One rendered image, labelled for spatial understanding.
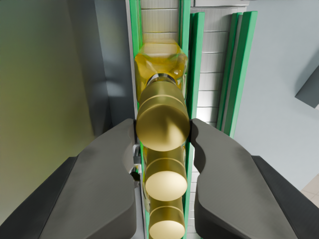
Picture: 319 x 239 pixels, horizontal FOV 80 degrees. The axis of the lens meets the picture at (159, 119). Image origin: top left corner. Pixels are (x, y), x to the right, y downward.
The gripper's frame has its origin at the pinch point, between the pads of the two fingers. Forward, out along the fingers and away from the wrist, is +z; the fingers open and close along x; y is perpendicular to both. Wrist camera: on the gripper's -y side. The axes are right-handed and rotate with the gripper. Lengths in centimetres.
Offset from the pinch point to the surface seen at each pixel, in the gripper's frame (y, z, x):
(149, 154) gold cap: 4.7, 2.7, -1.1
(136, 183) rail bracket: 21.0, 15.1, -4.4
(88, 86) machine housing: 6.4, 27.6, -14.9
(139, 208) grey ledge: 45, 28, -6
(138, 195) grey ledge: 39.2, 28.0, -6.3
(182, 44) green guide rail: -2.5, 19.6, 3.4
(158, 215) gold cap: 10.0, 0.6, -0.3
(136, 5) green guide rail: -7.5, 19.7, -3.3
